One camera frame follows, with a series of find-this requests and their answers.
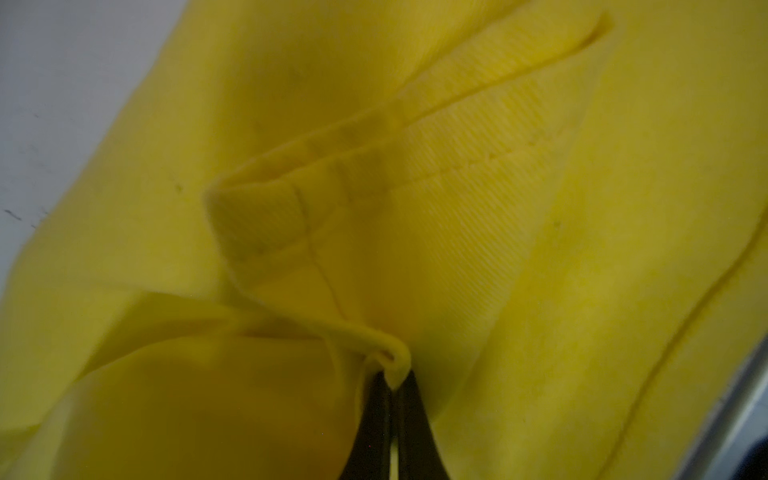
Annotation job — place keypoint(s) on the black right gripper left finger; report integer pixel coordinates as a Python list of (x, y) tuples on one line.
[(370, 456)]

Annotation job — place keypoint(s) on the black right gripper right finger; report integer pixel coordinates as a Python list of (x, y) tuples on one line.
[(418, 455)]

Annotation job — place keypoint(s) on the yellow trousers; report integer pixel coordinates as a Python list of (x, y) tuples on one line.
[(552, 213)]

